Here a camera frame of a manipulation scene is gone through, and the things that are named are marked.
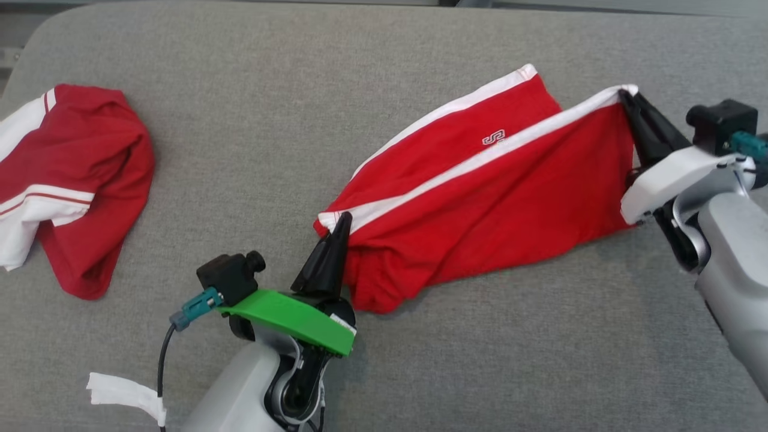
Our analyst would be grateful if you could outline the red shorts with white stripe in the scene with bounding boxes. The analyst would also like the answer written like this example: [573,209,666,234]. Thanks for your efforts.
[313,63,640,315]

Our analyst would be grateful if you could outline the red and white shirt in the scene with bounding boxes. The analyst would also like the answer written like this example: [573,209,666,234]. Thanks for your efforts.
[0,83,156,301]

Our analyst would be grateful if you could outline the teal camera connector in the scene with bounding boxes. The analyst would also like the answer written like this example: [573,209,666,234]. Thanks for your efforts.
[169,287,224,332]
[730,131,768,162]

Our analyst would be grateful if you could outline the teal right camera connector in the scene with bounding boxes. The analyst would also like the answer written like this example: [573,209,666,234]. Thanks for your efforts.
[730,131,768,162]

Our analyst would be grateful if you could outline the teal left camera connector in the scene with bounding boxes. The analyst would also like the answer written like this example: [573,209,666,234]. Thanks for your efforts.
[169,287,224,332]

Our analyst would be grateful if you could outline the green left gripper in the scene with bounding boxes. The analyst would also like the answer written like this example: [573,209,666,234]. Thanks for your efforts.
[219,211,357,358]

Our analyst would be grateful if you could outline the white tape label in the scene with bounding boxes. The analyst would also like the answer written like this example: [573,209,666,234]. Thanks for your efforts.
[86,371,168,427]

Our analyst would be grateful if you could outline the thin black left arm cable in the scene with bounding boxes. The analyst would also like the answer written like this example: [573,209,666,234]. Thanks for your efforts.
[157,324,178,432]

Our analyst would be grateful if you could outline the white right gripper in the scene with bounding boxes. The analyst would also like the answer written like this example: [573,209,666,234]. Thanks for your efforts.
[618,90,758,226]

